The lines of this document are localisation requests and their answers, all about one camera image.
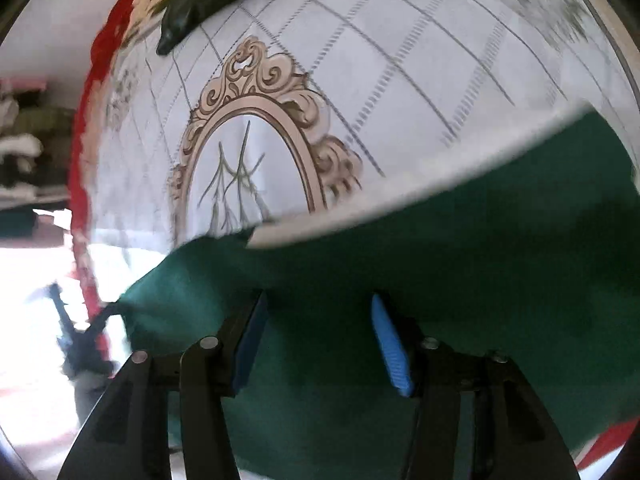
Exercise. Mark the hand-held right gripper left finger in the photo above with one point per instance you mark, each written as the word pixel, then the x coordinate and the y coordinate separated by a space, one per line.
pixel 250 345

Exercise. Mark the clothes on rack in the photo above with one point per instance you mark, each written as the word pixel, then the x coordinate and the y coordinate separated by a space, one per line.
pixel 22 135

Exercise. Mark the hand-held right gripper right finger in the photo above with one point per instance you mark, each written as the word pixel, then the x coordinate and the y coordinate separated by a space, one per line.
pixel 392 345

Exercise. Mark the green varsity jacket white sleeves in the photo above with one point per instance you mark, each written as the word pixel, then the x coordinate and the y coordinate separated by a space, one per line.
pixel 475 235

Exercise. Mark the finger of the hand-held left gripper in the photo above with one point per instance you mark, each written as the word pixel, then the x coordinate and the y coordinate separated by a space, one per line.
pixel 97 327

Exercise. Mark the white patterned cloth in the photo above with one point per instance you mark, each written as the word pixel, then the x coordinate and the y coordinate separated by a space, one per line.
pixel 400 60

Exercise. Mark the red floral blanket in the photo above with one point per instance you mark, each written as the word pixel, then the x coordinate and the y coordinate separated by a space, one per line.
pixel 82 135

